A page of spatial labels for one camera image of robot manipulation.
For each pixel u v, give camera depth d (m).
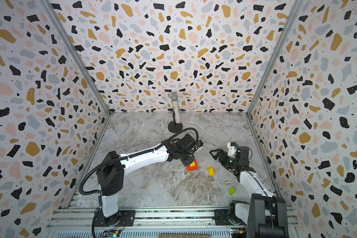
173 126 1.11
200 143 0.75
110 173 0.47
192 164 0.78
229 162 0.75
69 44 0.82
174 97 0.88
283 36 0.81
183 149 0.65
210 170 0.90
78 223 0.73
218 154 0.78
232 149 0.82
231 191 0.80
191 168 0.90
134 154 0.51
